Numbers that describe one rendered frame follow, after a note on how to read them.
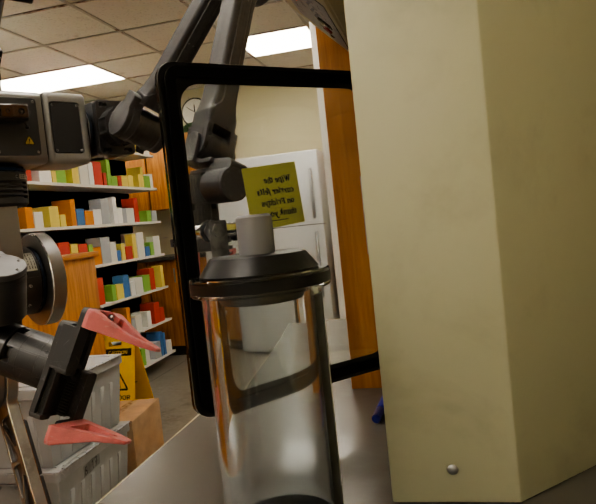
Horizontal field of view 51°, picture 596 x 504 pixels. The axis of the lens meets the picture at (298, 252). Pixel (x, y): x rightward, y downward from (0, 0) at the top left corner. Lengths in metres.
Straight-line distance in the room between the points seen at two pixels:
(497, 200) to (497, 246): 0.04
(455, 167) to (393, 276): 0.11
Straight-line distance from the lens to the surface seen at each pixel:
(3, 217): 1.39
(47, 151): 1.44
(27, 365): 0.71
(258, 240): 0.47
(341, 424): 0.82
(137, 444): 3.42
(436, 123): 0.55
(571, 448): 0.65
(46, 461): 2.78
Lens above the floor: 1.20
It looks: 3 degrees down
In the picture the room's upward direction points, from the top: 6 degrees counter-clockwise
